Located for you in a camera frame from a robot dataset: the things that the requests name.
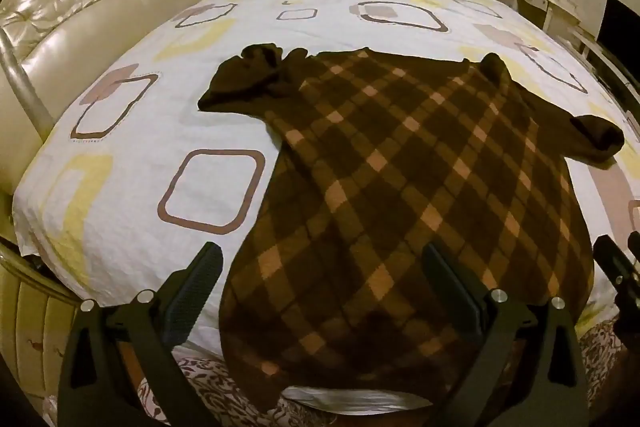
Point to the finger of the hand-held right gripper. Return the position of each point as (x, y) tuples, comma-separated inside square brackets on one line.
[(612, 259)]

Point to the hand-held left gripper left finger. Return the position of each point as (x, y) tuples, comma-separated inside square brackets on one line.
[(197, 287)]

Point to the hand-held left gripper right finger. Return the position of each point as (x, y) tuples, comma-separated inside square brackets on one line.
[(450, 277)]

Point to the brown plaid sweater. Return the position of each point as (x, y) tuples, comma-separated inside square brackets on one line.
[(400, 182)]

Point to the brown floral cloth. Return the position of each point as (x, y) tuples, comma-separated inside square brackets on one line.
[(200, 387)]

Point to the white satin cloth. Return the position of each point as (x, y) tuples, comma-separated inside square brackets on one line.
[(350, 399)]

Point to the white patterned bed sheet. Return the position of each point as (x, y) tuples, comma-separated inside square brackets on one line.
[(150, 107)]

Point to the black monitor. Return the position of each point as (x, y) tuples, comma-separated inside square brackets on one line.
[(620, 27)]

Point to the cream tufted headboard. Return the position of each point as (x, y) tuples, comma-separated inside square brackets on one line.
[(75, 32)]

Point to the cream padded bed frame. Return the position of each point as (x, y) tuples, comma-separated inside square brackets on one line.
[(35, 332)]

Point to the silver metal rail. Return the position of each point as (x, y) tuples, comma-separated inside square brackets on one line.
[(22, 82), (610, 67)]

